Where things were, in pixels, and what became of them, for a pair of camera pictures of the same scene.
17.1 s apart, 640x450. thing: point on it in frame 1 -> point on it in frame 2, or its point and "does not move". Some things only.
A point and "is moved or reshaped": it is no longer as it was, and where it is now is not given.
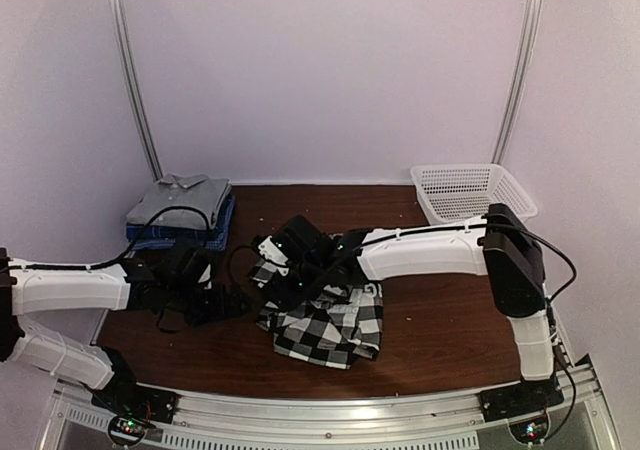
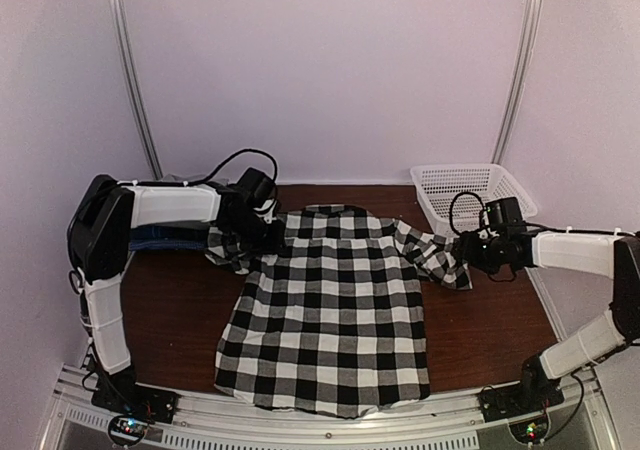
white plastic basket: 450,193 does not move
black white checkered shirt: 330,329 is moved or reshaped
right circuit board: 531,431 does not move
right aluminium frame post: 516,98 does not move
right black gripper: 286,296 -> 466,249
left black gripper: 219,309 -> 272,245
